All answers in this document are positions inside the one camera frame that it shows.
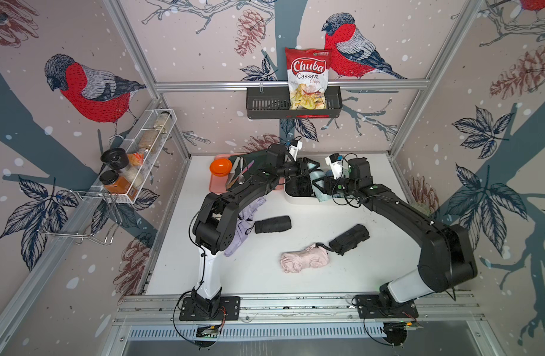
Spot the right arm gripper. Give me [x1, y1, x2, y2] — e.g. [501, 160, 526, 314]
[310, 174, 358, 197]

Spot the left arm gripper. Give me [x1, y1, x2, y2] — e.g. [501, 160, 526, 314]
[276, 158, 320, 179]

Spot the mint green strapped umbrella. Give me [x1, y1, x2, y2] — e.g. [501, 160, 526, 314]
[309, 169, 331, 203]

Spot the black cased compact umbrella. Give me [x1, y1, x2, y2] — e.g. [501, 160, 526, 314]
[254, 215, 292, 234]

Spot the black sleeved umbrella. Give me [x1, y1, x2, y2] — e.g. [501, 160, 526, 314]
[314, 224, 370, 256]

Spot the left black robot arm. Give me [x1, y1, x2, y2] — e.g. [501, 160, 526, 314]
[189, 144, 320, 303]

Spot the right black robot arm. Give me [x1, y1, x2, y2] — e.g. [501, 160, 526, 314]
[321, 154, 478, 308]

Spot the cream storage box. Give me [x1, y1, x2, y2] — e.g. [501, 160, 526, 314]
[283, 155, 365, 206]

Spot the lavender folded umbrella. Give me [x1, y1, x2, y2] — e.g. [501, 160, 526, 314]
[224, 197, 266, 257]

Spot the pink folded umbrella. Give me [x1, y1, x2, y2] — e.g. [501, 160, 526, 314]
[280, 245, 330, 273]

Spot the dark green cloth napkin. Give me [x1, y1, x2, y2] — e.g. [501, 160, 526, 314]
[226, 146, 286, 195]

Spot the iridescent ornate butter knife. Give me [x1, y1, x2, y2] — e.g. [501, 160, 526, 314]
[229, 160, 255, 188]

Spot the pink plastic tray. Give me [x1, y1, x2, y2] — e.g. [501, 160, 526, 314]
[209, 151, 266, 194]

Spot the Chuba cassava chips bag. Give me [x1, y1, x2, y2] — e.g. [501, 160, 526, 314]
[285, 48, 330, 110]

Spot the black lidded spice jar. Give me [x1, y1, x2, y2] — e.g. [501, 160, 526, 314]
[100, 148, 129, 171]

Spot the orange spice jar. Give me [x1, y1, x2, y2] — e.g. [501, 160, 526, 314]
[99, 170, 132, 194]

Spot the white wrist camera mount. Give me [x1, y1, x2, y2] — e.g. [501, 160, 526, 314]
[288, 139, 303, 162]
[325, 154, 343, 179]

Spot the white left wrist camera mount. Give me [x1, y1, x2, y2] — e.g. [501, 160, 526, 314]
[288, 139, 303, 162]

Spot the white handled silver spoon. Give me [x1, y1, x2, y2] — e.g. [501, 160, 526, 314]
[236, 157, 245, 185]

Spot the white handled knife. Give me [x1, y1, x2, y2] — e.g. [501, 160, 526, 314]
[226, 157, 242, 189]

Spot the black wall basket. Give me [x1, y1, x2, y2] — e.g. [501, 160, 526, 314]
[246, 85, 344, 120]

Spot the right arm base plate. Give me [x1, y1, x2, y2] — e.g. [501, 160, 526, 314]
[351, 293, 419, 319]

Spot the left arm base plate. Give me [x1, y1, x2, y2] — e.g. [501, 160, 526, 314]
[177, 296, 241, 321]

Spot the white wire spice rack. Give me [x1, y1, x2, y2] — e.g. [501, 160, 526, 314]
[102, 108, 175, 204]

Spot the wire hook rack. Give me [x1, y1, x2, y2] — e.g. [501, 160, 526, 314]
[39, 188, 123, 246]

